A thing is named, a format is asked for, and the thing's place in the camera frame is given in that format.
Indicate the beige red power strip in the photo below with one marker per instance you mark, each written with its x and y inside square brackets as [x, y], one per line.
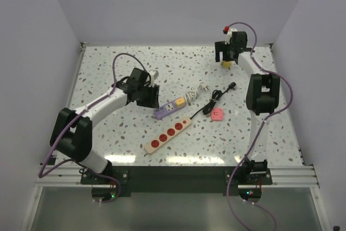
[168, 135]

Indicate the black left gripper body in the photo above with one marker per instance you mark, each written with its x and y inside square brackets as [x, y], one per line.
[145, 92]

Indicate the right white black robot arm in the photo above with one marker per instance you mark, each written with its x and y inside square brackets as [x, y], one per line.
[261, 100]

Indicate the orange yellow charger plug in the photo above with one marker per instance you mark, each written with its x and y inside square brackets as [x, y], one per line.
[180, 102]

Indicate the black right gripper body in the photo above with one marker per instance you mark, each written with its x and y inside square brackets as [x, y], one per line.
[226, 48]

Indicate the purple power strip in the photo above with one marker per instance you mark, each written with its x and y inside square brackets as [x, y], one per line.
[166, 110]

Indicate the pink square adapter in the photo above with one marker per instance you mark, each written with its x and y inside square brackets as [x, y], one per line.
[217, 114]

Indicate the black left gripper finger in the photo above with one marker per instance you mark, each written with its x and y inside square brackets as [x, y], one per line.
[154, 92]
[148, 103]

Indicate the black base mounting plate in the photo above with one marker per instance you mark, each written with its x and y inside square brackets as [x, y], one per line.
[158, 179]

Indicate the olive yellow charger plug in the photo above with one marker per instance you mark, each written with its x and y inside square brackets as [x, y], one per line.
[226, 64]

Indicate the aluminium front frame rail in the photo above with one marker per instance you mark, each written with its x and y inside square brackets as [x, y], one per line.
[300, 176]

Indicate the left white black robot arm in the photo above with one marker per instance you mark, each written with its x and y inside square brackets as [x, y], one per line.
[72, 134]

